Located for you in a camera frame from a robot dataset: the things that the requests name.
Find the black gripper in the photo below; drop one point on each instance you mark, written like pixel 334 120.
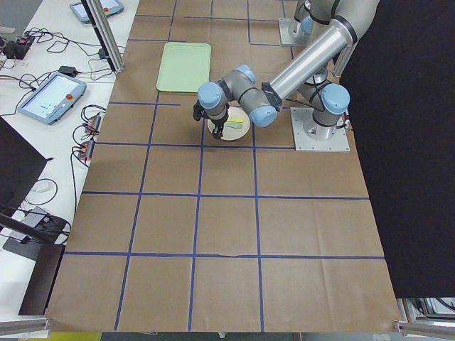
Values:
pixel 219 124

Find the white round plate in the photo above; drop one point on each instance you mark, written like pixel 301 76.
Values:
pixel 230 134

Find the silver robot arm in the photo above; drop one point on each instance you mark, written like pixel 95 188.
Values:
pixel 262 105
pixel 355 16

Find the green plastic spoon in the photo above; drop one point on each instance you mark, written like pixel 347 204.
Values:
pixel 233 125

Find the light green plastic tray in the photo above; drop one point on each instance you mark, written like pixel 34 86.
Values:
pixel 184 67

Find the orange black connector box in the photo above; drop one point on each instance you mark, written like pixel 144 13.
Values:
pixel 92 124

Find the black power adapter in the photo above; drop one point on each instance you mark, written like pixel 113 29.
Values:
pixel 68 70

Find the near teach pendant tablet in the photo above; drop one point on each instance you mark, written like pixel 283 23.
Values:
pixel 53 98

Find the black curtain panel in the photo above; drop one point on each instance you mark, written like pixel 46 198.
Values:
pixel 401 81

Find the black monitor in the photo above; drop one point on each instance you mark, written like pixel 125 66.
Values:
pixel 21 166

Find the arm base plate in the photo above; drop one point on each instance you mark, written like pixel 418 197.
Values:
pixel 312 137
pixel 288 31

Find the aluminium frame post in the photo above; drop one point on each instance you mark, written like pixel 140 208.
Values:
pixel 99 22

